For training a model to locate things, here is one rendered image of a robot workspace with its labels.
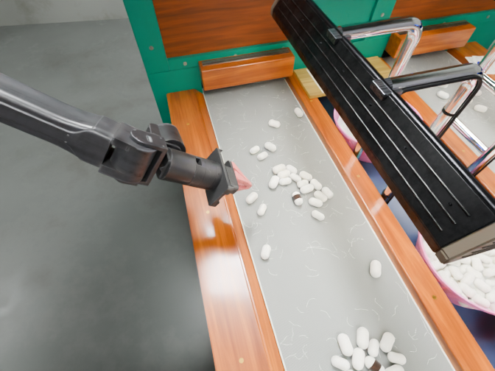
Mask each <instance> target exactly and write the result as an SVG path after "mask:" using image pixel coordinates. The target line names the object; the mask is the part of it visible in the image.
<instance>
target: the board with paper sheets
mask: <svg viewBox="0 0 495 371"><path fill-rule="evenodd" d="M366 59H367V60H368V61H369V62H370V63H371V65H372V66H373V67H374V68H375V69H376V70H377V71H378V72H379V73H380V74H381V75H382V76H383V77H384V78H387V77H388V75H389V73H390V68H389V67H388V66H387V65H386V64H385V63H384V62H383V61H382V60H381V59H380V58H379V57H378V56H375V57H366ZM307 69H308V68H301V69H296V70H294V71H293V73H294V75H295V76H296V78H297V79H298V81H299V83H300V84H301V86H302V88H303V89H304V90H305V92H306V94H307V96H308V97H309V98H310V99H314V98H318V97H322V96H326V95H325V94H324V93H323V92H322V91H321V90H320V89H319V87H318V86H317V84H316V83H315V81H314V80H313V79H312V77H311V76H310V74H309V73H308V71H307Z"/></svg>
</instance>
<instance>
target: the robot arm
mask: <svg viewBox="0 0 495 371"><path fill-rule="evenodd" d="M0 122H1V123H2V124H6V125H8V126H10V127H13V128H16V129H17V130H20V131H22V132H25V133H28V134H30V135H33V136H35V137H37V138H40V139H42V140H45V141H48V142H49V143H51V144H54V145H56V146H58V147H60V148H62V149H64V150H66V151H68V152H70V153H71V154H73V155H75V156H77V157H78V158H79V159H80V160H82V161H84V162H86V163H89V164H91V165H93V166H96V167H99V171H98V172H99V173H102V174H105V175H107V176H109V177H112V178H114V179H115V180H116V181H118V182H120V183H124V184H128V185H132V186H137V185H138V184H140V185H144V186H148V185H149V184H150V182H151V180H152V178H153V176H154V174H155V173H156V176H157V178H158V179H159V180H165V181H169V182H172V183H178V184H182V185H185V186H191V187H195V188H201V189H205V191H206V197H207V200H208V205H209V206H212V207H216V206H217V205H218V204H220V199H221V198H222V197H223V196H225V195H229V194H235V193H236V192H237V191H242V190H246V189H249V188H250V187H251V186H252V183H251V182H250V181H249V179H247V178H246V176H244V175H243V173H242V172H241V171H240V170H239V168H238V167H237V166H236V164H235V163H234V162H232V161H229V160H227V161H226V162H225V163H224V161H223V159H222V154H221V152H222V149H218V148H216V149H215V150H214V151H213V152H212V153H211V154H210V155H209V156H208V157H207V158H206V159H205V158H202V157H198V156H196V155H192V154H189V153H186V148H185V145H184V143H183V140H182V138H181V136H180V133H179V131H178V129H177V127H176V126H174V125H173V124H169V123H162V124H153V123H150V124H149V126H148V128H147V130H146V131H143V130H139V129H137V128H135V127H133V126H131V125H129V124H126V123H124V122H122V123H119V122H117V121H114V120H113V119H110V118H108V117H107V116H100V115H97V114H94V113H89V112H87V111H84V110H81V109H79V108H76V107H73V106H71V105H68V104H66V103H65V102H62V101H60V100H58V99H56V98H54V97H52V96H49V95H47V94H45V93H43V92H41V91H38V90H36V89H34V88H32V87H30V86H28V85H25V84H24V83H22V82H19V81H18V80H15V79H13V78H11V77H9V76H7V75H4V74H2V73H0ZM112 145H114V146H115V148H113V147H112Z"/></svg>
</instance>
